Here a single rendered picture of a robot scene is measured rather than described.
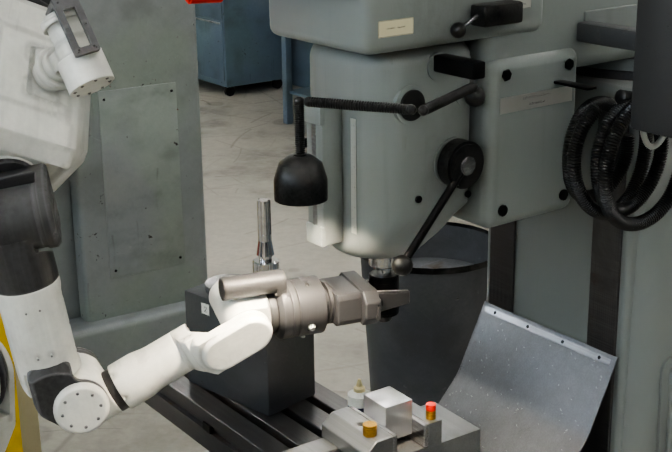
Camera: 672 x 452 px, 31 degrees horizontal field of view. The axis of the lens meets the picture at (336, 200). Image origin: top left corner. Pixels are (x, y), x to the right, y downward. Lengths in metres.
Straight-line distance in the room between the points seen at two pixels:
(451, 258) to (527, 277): 2.01
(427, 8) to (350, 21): 0.11
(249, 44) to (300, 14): 7.48
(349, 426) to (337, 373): 2.59
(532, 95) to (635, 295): 0.41
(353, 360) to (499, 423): 2.47
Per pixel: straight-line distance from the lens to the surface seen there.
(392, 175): 1.70
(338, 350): 4.70
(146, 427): 4.20
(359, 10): 1.60
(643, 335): 2.06
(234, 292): 1.76
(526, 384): 2.17
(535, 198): 1.87
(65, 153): 1.75
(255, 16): 9.19
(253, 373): 2.18
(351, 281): 1.85
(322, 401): 2.24
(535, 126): 1.84
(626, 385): 2.10
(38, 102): 1.76
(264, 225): 2.13
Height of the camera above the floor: 1.92
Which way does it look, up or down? 17 degrees down
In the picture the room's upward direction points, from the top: 1 degrees counter-clockwise
